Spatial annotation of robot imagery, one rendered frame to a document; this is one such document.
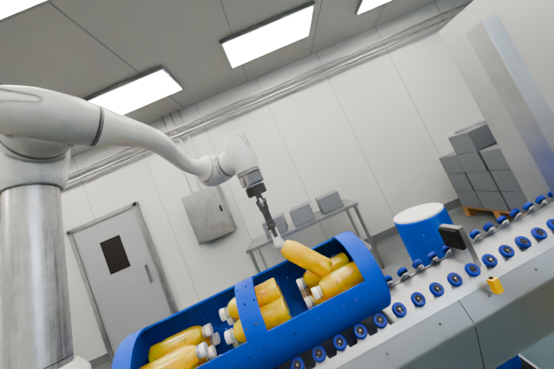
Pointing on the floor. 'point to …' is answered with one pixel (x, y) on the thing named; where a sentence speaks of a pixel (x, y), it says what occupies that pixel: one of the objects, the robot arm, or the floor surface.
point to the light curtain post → (516, 91)
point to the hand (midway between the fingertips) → (275, 235)
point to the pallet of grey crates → (481, 173)
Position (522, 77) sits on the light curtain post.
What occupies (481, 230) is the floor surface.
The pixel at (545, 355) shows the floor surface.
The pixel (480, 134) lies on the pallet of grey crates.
